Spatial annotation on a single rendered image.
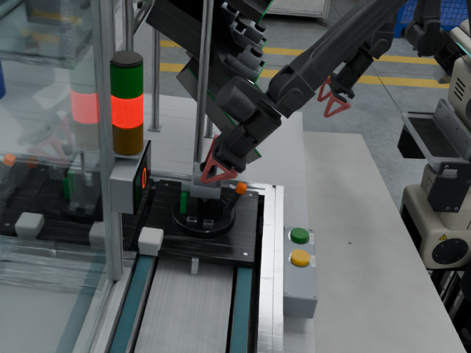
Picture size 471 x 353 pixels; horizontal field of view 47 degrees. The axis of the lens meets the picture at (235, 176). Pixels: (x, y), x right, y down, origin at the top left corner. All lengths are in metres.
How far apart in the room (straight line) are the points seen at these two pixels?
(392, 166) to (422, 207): 1.70
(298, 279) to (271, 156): 0.60
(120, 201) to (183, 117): 0.93
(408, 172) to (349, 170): 1.73
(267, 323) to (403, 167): 2.47
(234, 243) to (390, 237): 0.46
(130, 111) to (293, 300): 0.50
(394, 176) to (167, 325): 2.40
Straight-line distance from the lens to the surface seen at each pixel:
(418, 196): 1.72
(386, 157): 3.44
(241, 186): 1.13
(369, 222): 1.46
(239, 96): 0.99
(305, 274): 1.12
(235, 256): 1.12
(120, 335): 1.01
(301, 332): 1.16
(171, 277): 1.14
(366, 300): 1.26
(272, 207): 1.28
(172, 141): 1.65
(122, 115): 0.83
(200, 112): 1.28
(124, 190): 0.86
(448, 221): 1.61
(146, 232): 1.13
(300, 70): 1.01
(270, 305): 1.06
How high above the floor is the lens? 1.75
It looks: 36 degrees down
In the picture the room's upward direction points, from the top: 7 degrees clockwise
